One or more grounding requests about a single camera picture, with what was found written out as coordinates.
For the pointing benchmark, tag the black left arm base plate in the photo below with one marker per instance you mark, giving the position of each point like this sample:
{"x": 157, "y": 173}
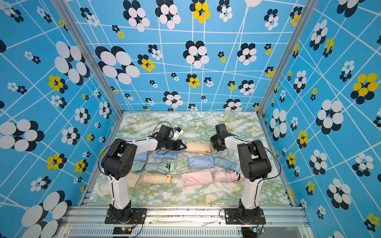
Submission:
{"x": 126, "y": 216}

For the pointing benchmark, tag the blue sleeved umbrella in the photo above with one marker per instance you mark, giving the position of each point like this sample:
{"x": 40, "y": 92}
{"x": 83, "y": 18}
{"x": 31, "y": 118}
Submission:
{"x": 203, "y": 162}
{"x": 142, "y": 157}

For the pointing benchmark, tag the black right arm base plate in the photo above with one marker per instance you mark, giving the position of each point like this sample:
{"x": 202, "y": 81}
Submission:
{"x": 242, "y": 216}

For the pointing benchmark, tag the aluminium corner post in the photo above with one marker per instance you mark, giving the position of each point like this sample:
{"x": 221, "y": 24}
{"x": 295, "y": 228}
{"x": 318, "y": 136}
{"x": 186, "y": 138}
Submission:
{"x": 78, "y": 37}
{"x": 307, "y": 12}

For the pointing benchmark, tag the pink sleeved umbrella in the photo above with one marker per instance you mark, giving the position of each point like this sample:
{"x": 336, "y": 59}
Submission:
{"x": 197, "y": 178}

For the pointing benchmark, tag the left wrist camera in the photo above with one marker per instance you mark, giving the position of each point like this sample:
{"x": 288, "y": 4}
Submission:
{"x": 177, "y": 132}

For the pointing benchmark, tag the beige umbrella sleeve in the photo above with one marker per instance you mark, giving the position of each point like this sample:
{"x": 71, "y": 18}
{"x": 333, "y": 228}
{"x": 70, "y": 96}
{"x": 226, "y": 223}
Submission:
{"x": 133, "y": 179}

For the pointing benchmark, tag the aluminium corner post right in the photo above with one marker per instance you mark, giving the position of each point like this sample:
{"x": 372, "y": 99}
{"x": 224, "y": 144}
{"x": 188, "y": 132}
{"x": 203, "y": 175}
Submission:
{"x": 307, "y": 12}

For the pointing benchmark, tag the mint green umbrella sleeve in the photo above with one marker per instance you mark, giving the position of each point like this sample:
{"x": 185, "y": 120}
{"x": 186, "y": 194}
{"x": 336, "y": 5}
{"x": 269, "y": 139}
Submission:
{"x": 138, "y": 166}

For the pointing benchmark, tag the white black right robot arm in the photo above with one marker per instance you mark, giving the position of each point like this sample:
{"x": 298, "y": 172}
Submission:
{"x": 255, "y": 167}

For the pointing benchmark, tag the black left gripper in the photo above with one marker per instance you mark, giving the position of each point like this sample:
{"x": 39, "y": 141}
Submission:
{"x": 178, "y": 145}

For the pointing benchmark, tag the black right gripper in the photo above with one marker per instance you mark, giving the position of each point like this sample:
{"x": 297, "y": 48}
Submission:
{"x": 212, "y": 140}

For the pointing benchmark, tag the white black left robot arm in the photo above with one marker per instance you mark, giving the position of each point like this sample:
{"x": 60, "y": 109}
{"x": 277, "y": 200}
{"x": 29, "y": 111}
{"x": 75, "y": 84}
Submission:
{"x": 116, "y": 162}

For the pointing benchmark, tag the aluminium corner post left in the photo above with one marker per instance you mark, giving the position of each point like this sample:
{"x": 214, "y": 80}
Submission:
{"x": 78, "y": 37}

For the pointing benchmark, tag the beige sleeved umbrella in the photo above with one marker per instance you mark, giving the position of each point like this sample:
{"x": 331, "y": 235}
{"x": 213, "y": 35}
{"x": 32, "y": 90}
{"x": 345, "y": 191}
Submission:
{"x": 200, "y": 148}

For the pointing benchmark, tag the aluminium front rail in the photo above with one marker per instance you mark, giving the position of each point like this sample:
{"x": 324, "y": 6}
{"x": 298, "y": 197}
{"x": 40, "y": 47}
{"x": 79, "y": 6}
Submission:
{"x": 187, "y": 222}

